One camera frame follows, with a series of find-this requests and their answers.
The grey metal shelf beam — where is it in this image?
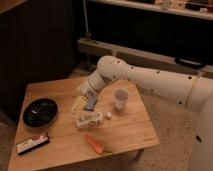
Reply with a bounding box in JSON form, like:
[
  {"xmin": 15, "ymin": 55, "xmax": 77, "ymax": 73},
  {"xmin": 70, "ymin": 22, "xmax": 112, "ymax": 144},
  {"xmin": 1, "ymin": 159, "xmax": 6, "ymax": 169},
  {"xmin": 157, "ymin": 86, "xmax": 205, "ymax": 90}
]
[{"xmin": 77, "ymin": 38, "xmax": 213, "ymax": 79}]

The black and red box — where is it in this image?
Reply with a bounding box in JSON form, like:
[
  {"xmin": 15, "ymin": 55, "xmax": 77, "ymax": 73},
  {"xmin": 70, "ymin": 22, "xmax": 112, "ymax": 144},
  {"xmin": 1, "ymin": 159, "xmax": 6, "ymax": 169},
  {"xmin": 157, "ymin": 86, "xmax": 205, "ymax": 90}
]
[{"xmin": 16, "ymin": 133, "xmax": 49, "ymax": 155}]

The black ceramic bowl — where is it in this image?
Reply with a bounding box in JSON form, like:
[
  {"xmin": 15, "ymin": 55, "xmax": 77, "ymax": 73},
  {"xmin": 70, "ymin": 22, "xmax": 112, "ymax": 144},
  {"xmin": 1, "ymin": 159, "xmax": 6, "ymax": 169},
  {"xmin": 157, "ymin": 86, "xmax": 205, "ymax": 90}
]
[{"xmin": 22, "ymin": 98, "xmax": 58, "ymax": 128}]

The clear plastic cup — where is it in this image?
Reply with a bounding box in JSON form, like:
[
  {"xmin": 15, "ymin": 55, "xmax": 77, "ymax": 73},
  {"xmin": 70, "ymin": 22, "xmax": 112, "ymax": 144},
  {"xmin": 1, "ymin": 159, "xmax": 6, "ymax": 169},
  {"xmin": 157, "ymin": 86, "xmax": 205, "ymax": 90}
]
[{"xmin": 113, "ymin": 88, "xmax": 130, "ymax": 110}]

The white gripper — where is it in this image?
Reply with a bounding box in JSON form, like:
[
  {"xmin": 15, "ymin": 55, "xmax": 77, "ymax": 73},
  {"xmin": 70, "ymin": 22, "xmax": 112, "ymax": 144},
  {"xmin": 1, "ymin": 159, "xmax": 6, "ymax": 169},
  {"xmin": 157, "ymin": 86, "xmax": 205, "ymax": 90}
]
[{"xmin": 71, "ymin": 70, "xmax": 107, "ymax": 113}]

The black handle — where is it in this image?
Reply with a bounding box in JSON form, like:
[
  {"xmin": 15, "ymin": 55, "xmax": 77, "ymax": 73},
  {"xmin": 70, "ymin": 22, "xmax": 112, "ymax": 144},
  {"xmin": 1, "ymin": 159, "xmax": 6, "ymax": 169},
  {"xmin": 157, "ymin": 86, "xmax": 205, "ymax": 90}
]
[{"xmin": 175, "ymin": 58, "xmax": 206, "ymax": 69}]

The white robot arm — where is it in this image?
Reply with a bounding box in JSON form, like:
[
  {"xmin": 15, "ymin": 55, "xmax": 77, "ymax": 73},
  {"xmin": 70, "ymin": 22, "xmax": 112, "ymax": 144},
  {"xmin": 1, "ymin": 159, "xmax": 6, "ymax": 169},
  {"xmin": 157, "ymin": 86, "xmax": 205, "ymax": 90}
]
[{"xmin": 77, "ymin": 55, "xmax": 213, "ymax": 171}]

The upper shelf with items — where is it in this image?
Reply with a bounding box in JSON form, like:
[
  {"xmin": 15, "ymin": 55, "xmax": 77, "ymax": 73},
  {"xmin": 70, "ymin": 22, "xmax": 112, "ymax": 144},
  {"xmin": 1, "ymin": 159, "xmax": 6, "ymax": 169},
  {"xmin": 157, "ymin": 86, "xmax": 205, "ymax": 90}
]
[{"xmin": 89, "ymin": 0, "xmax": 213, "ymax": 21}]

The wooden table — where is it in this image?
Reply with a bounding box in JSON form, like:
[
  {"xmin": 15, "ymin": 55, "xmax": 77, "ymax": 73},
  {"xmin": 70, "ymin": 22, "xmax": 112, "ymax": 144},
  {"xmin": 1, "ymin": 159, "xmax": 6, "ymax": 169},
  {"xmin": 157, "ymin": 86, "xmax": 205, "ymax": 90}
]
[{"xmin": 8, "ymin": 78, "xmax": 159, "ymax": 171}]

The orange pepper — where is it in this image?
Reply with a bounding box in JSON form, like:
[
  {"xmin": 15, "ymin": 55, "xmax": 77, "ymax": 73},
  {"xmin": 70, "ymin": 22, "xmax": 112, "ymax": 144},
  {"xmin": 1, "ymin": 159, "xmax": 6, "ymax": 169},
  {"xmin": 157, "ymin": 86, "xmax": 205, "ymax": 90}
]
[{"xmin": 85, "ymin": 135, "xmax": 104, "ymax": 154}]

